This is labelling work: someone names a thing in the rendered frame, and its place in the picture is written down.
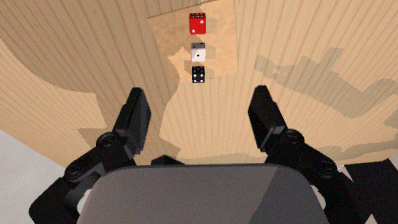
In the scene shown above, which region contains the tan flat mat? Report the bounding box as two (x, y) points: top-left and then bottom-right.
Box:
(147, 0), (238, 85)

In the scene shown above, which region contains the red die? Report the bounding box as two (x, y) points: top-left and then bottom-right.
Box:
(189, 13), (206, 34)

